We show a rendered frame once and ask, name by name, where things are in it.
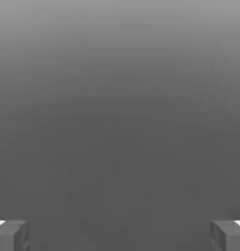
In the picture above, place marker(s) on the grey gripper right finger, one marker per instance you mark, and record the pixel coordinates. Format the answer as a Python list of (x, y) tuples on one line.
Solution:
[(229, 238)]

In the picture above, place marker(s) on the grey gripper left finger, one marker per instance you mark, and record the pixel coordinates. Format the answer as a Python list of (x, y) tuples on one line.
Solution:
[(9, 237)]

